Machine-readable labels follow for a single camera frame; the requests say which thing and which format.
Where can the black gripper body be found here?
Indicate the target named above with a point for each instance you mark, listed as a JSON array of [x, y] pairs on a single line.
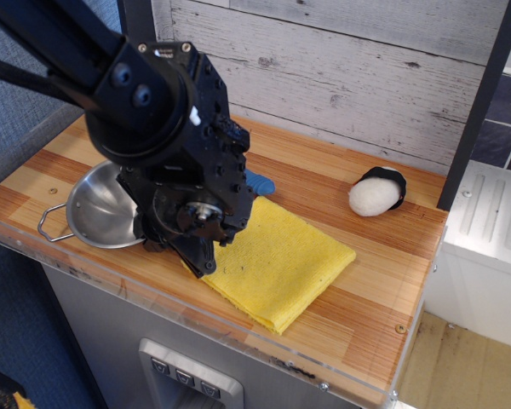
[[196, 197]]

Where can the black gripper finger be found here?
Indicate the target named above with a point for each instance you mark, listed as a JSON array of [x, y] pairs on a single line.
[[153, 245], [141, 226]]

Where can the stainless steel bowl with handles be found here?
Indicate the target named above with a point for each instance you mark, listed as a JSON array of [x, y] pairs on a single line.
[[98, 211]]

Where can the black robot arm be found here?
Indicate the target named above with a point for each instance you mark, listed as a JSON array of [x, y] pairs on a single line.
[[160, 112]]

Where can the grey toy fridge cabinet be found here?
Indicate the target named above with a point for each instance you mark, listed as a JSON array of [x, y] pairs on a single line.
[[109, 326]]

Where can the yellow folded cloth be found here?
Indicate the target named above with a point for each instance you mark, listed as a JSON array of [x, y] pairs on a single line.
[[277, 266]]

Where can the silver dispenser button panel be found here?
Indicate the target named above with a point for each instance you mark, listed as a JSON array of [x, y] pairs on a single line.
[[178, 381]]

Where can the white and black plush toy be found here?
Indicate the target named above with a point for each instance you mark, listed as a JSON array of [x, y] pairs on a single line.
[[379, 190]]

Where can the yellow black object at corner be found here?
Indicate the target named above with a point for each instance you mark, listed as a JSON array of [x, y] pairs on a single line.
[[14, 397]]

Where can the white ridged side unit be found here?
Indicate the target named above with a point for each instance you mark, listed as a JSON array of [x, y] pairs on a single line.
[[470, 285]]

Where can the blue handled metal spork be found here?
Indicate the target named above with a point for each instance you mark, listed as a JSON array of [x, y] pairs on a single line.
[[259, 184]]

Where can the dark vertical frame post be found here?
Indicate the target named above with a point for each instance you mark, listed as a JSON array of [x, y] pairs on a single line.
[[490, 80]]

